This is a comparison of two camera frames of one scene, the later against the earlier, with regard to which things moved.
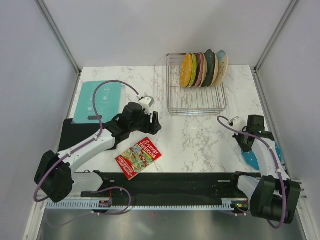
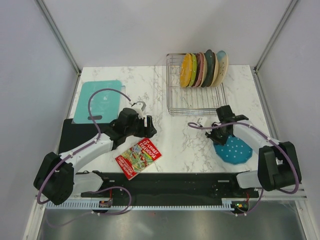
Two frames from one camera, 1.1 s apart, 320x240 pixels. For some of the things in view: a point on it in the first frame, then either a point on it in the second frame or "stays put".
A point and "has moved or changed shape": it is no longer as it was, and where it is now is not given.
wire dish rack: x=191 y=101 stays put
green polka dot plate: x=194 y=70 stays put
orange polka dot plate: x=186 y=70 stays put
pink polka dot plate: x=200 y=70 stays put
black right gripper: x=243 y=148 -> x=220 y=142
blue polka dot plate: x=251 y=160 has moved or changed shape
